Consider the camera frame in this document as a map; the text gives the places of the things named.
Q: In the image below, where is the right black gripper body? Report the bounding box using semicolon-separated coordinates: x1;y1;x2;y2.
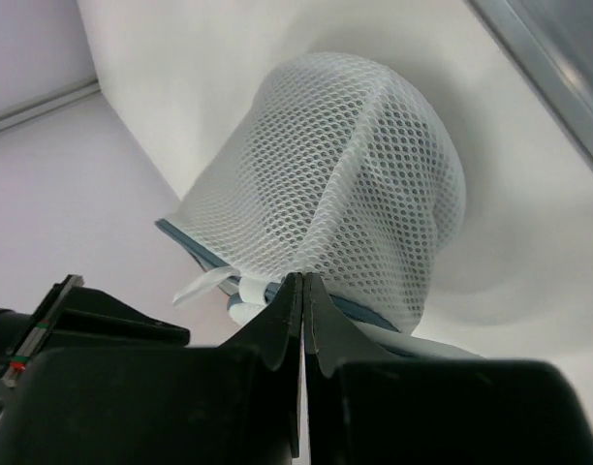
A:
0;275;190;415

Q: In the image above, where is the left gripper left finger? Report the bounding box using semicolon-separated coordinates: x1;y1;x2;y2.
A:
0;274;303;464

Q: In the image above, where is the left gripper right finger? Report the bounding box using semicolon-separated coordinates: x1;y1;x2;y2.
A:
303;274;593;464

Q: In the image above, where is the aluminium mounting rail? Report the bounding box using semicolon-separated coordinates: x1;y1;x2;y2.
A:
468;0;593;170

